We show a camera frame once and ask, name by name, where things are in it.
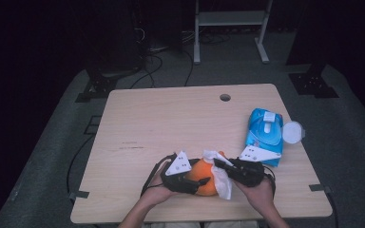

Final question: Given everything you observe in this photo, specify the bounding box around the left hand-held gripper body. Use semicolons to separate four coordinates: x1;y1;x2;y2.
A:
160;150;201;195

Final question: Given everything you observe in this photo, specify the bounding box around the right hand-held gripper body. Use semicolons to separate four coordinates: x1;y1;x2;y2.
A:
231;144;282;187

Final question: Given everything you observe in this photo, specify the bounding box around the orange plush toy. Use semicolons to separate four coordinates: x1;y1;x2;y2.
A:
183;151;226;197

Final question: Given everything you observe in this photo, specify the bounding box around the white wet wipe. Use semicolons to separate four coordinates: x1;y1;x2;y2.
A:
202;149;234;200

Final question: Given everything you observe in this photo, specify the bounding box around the blue wet wipe pack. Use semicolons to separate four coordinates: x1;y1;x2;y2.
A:
246;107;306;168

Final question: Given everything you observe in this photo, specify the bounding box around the person's left hand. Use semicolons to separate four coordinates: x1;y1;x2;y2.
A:
141;172;179;207

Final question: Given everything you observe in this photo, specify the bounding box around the person's right hand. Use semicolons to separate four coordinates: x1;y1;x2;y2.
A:
234;178;275;211

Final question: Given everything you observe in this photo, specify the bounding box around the grey tape strip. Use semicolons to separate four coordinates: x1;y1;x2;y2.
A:
68;189;90;200
308;183;332;195

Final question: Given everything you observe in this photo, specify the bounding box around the black tape outline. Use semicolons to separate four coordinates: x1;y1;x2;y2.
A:
84;115;103;136

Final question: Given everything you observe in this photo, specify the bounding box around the black stand base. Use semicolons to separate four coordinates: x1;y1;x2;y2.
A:
288;65;340;99
75;74;119;104

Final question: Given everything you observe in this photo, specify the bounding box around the white metal stand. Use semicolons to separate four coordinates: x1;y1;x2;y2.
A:
193;0;274;66

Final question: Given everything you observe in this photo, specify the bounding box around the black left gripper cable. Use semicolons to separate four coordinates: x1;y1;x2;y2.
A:
141;153;178;198

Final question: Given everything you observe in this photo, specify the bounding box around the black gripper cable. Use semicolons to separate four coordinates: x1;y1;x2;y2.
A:
264;165;278;196
141;153;178;198

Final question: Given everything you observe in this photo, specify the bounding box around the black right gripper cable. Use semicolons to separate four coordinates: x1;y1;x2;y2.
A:
264;165;278;196

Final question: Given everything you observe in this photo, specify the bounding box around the black floor cable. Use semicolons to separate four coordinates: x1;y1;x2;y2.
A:
183;48;195;87
129;53;164;89

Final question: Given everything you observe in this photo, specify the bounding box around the black cable beside table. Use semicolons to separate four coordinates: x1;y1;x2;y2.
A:
66;134;96;195
325;192;340;228

